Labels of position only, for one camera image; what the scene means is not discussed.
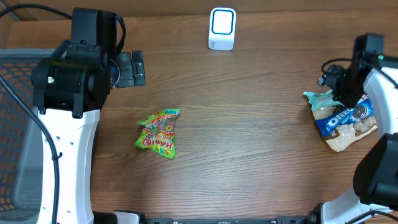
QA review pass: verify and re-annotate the green Haribo gummy bag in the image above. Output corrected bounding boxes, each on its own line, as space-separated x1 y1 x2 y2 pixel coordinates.
134 109 180 159

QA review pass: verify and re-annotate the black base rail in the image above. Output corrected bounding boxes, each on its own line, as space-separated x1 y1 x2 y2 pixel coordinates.
141 216 320 224

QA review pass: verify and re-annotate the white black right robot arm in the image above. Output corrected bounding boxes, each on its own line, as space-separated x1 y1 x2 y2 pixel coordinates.
304 34 397 223

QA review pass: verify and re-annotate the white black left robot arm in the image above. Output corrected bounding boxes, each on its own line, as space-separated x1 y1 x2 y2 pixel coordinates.
32 8 146 224

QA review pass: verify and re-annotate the grey plastic lattice basket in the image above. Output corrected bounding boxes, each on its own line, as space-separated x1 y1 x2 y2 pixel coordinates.
1 49 53 223

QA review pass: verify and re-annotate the mint green tissue packet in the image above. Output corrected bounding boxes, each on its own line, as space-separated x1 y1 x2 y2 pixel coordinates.
303 90 343 111

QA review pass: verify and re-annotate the beige dried mushroom bag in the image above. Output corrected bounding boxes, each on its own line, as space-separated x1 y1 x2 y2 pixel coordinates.
312 95 377 152

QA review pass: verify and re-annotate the white barcode scanner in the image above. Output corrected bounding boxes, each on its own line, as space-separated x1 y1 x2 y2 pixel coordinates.
208 7 236 51

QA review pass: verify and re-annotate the blue snack packet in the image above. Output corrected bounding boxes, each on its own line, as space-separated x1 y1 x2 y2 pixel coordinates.
315 97 374 137

